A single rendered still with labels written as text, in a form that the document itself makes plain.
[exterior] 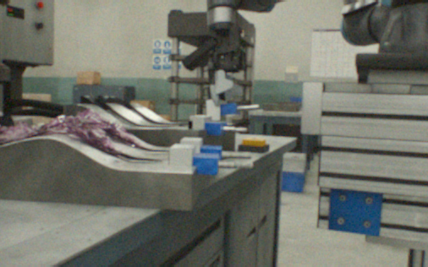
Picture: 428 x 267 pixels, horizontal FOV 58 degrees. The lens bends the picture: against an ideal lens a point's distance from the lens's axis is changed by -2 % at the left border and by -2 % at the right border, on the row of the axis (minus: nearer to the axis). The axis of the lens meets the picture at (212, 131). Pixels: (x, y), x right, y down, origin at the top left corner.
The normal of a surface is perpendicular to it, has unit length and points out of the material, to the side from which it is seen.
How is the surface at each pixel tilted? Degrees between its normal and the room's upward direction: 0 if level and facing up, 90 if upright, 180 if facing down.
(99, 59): 90
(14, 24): 90
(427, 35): 72
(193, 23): 90
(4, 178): 90
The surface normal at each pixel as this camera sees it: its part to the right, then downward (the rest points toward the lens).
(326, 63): -0.29, 0.07
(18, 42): 0.93, 0.06
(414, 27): -0.65, -0.26
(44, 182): -0.07, 0.09
